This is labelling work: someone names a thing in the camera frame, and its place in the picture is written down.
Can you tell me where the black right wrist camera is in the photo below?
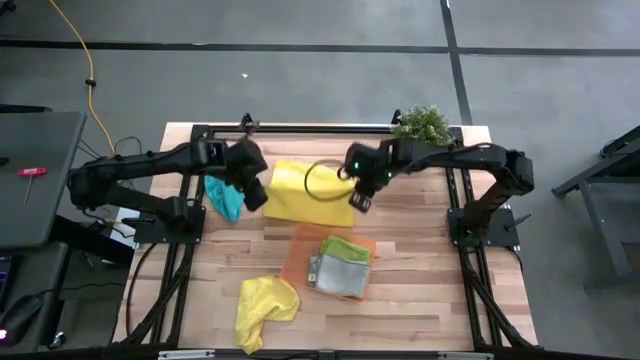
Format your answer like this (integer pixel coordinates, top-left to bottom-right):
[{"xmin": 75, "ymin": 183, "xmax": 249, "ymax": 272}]
[{"xmin": 343, "ymin": 143, "xmax": 379, "ymax": 182}]

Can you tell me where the teal microfiber towel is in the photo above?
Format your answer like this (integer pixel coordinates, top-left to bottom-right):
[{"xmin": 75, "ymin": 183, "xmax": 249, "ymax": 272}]
[{"xmin": 203, "ymin": 174, "xmax": 246, "ymax": 224}]

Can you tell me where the black computer mouse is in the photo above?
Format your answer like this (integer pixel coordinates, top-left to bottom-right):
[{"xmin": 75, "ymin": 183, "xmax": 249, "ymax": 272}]
[{"xmin": 0, "ymin": 294, "xmax": 44, "ymax": 346}]

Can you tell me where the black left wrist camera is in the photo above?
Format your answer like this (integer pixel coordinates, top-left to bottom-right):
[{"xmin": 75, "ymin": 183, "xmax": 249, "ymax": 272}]
[{"xmin": 223, "ymin": 138, "xmax": 270, "ymax": 187}]

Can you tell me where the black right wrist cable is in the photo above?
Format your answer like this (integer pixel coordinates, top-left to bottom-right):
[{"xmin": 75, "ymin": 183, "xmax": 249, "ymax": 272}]
[{"xmin": 303, "ymin": 158, "xmax": 359, "ymax": 204}]

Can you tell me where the yellow cable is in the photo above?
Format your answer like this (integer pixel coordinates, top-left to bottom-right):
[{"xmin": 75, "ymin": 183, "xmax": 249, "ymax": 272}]
[{"xmin": 48, "ymin": 0, "xmax": 117, "ymax": 154}]

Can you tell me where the crumpled yellow microfiber towel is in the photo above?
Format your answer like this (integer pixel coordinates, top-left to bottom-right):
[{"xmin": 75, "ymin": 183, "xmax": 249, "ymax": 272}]
[{"xmin": 234, "ymin": 274, "xmax": 301, "ymax": 355}]

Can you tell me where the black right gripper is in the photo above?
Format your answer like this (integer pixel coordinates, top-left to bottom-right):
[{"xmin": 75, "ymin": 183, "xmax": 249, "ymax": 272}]
[{"xmin": 349, "ymin": 147, "xmax": 396, "ymax": 214}]

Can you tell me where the grey waffle microfiber towel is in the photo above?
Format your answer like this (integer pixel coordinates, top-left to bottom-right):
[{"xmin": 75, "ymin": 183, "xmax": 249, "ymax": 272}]
[{"xmin": 307, "ymin": 252, "xmax": 372, "ymax": 300}]

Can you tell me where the yellow microfiber towel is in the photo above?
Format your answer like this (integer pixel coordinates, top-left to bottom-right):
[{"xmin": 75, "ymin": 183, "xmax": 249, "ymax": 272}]
[
  {"xmin": 263, "ymin": 159, "xmax": 357, "ymax": 228},
  {"xmin": 234, "ymin": 274, "xmax": 301, "ymax": 355}
]

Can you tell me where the black aluminium table frame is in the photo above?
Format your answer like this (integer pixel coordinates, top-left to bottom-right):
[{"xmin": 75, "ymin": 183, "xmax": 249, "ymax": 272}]
[{"xmin": 110, "ymin": 112, "xmax": 540, "ymax": 351}]

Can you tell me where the red handled tool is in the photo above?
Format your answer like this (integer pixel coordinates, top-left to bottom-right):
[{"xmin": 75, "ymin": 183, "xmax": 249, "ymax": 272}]
[{"xmin": 18, "ymin": 167, "xmax": 50, "ymax": 207}]

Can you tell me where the green microfiber towel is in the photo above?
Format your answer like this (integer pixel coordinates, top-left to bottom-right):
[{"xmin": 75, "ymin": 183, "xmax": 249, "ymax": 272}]
[{"xmin": 319, "ymin": 235, "xmax": 372, "ymax": 265}]

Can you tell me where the dark metal rack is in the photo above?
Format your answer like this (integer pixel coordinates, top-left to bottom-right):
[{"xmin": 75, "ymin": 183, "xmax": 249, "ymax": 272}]
[{"xmin": 552, "ymin": 124, "xmax": 640, "ymax": 294}]

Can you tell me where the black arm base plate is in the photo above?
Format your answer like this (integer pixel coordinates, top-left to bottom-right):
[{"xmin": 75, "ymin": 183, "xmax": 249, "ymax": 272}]
[
  {"xmin": 448, "ymin": 207, "xmax": 521, "ymax": 248},
  {"xmin": 133, "ymin": 204, "xmax": 206, "ymax": 245}
]

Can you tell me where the grey side desk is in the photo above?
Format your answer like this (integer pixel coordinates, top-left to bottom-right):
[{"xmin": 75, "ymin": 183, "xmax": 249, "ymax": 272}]
[{"xmin": 0, "ymin": 110, "xmax": 87, "ymax": 251}]

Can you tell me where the potted green plant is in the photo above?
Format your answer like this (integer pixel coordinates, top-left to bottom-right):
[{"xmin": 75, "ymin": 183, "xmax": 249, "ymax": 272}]
[{"xmin": 391, "ymin": 104, "xmax": 454, "ymax": 147}]

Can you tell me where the silver bracket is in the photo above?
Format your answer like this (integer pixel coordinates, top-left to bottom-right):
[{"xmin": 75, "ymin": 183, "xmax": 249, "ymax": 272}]
[
  {"xmin": 157, "ymin": 349, "xmax": 216, "ymax": 360},
  {"xmin": 437, "ymin": 351, "xmax": 495, "ymax": 360}
]

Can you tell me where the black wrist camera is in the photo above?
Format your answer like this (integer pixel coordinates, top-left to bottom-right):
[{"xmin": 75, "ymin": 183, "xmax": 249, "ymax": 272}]
[
  {"xmin": 223, "ymin": 138, "xmax": 270, "ymax": 187},
  {"xmin": 343, "ymin": 143, "xmax": 379, "ymax": 182}
]

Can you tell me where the orange translucent plastic bin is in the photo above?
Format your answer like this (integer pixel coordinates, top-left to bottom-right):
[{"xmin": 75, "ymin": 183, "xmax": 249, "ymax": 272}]
[{"xmin": 279, "ymin": 223, "xmax": 378, "ymax": 302}]

